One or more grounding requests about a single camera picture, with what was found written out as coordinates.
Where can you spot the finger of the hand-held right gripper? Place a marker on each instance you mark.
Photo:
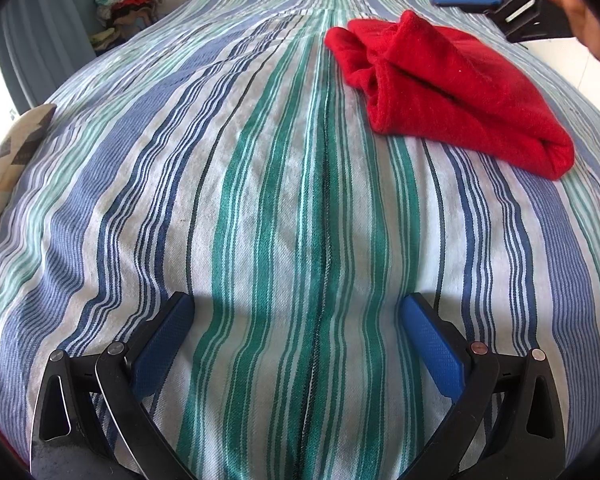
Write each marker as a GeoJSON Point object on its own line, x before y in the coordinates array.
{"type": "Point", "coordinates": [465, 0]}

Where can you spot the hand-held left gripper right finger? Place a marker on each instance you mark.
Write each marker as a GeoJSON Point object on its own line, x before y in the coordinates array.
{"type": "Point", "coordinates": [432, 345]}

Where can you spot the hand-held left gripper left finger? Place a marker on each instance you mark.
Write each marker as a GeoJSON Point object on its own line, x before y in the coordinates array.
{"type": "Point", "coordinates": [162, 345]}

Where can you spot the red sweater with white figure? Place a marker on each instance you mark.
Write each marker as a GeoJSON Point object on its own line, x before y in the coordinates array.
{"type": "Point", "coordinates": [455, 90]}

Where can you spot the pile of mixed clothes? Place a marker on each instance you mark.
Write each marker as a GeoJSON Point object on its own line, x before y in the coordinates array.
{"type": "Point", "coordinates": [127, 5]}

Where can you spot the person's right hand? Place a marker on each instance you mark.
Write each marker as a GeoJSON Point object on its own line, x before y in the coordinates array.
{"type": "Point", "coordinates": [592, 30]}

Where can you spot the blue green striped bedspread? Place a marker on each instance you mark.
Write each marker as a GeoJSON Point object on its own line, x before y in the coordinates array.
{"type": "Point", "coordinates": [280, 185]}

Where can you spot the cream brown patchwork pillow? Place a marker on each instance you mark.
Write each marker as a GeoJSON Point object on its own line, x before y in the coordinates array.
{"type": "Point", "coordinates": [10, 160]}

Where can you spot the blue curtain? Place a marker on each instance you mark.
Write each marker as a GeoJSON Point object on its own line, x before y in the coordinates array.
{"type": "Point", "coordinates": [55, 30]}

